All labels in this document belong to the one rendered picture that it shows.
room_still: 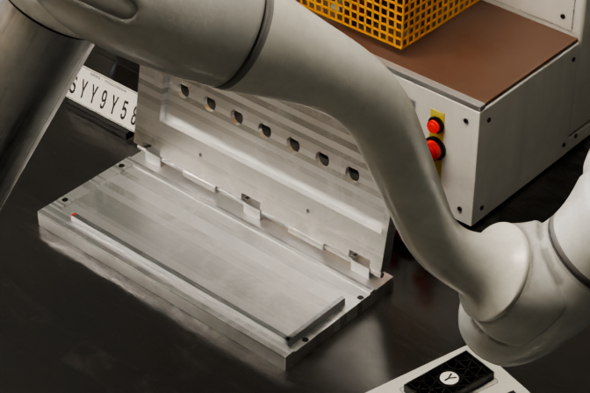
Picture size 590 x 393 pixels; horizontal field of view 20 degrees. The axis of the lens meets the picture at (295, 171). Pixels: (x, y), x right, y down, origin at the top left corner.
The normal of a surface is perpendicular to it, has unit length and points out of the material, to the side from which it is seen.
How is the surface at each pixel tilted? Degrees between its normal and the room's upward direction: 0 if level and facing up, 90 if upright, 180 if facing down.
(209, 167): 80
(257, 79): 109
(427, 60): 0
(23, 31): 73
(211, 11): 68
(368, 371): 0
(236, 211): 0
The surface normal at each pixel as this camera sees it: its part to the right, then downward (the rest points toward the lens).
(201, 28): 0.34, 0.40
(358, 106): 0.31, 0.64
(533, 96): 0.75, 0.38
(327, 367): 0.00, -0.81
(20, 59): -0.11, 0.40
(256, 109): -0.65, 0.29
